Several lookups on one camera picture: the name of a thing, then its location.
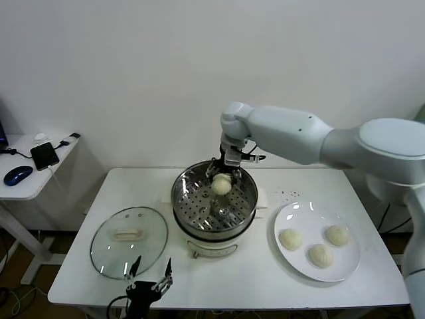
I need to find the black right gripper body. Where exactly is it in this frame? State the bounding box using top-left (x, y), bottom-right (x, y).
top-left (212, 142), bottom-right (247, 174)

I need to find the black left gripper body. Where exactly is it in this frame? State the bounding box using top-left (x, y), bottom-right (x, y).
top-left (125, 280), bottom-right (167, 319)

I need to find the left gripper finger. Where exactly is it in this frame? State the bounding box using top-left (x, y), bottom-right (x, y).
top-left (151, 257), bottom-right (174, 292)
top-left (123, 255), bottom-right (142, 290)

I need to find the white steamed baozi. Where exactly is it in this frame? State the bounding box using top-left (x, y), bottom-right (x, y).
top-left (278, 228), bottom-right (303, 252)
top-left (307, 244), bottom-right (334, 269)
top-left (211, 173), bottom-right (232, 196)
top-left (323, 225), bottom-right (351, 248)

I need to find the glass pot lid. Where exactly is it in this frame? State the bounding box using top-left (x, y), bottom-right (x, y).
top-left (89, 207), bottom-right (169, 280)

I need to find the steel steamer basket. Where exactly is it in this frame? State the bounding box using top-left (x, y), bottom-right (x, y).
top-left (161, 158), bottom-right (268, 241)

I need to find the white electric cooking pot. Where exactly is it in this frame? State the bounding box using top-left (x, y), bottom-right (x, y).
top-left (172, 205), bottom-right (266, 261)

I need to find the white round plate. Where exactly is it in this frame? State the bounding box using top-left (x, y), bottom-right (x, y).
top-left (273, 201), bottom-right (362, 283)

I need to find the white side table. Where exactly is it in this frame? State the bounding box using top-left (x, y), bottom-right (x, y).
top-left (0, 134), bottom-right (80, 286)

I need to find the black smartphone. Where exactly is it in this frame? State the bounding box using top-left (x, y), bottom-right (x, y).
top-left (30, 143), bottom-right (60, 172)

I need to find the black usb adapter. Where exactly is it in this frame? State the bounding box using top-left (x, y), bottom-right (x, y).
top-left (54, 133), bottom-right (80, 151)

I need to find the blue computer mouse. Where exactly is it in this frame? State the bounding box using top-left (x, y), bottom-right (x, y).
top-left (3, 166), bottom-right (34, 187)

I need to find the dark laptop screen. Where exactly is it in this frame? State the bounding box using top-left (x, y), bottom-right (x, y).
top-left (0, 99), bottom-right (9, 150)

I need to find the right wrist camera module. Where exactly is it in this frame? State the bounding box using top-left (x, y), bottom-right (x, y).
top-left (224, 148), bottom-right (243, 166)

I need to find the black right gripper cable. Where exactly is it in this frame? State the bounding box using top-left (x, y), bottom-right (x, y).
top-left (240, 144), bottom-right (266, 163)

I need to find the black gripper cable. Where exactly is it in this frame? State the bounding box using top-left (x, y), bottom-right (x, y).
top-left (240, 144), bottom-right (266, 163)
top-left (106, 295), bottom-right (130, 319)

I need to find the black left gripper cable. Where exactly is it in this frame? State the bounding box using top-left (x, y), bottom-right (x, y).
top-left (106, 295), bottom-right (130, 319)

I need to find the white floor cable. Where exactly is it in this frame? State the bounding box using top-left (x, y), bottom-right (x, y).
top-left (9, 287), bottom-right (47, 316)

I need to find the white phone charging cable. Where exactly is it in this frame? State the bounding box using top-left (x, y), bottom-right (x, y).
top-left (47, 167), bottom-right (64, 193)

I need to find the black hanging cable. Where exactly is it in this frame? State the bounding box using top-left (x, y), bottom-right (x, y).
top-left (377, 203), bottom-right (391, 235)

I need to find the black desk cable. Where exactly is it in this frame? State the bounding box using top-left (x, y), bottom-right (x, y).
top-left (0, 148), bottom-right (34, 161)

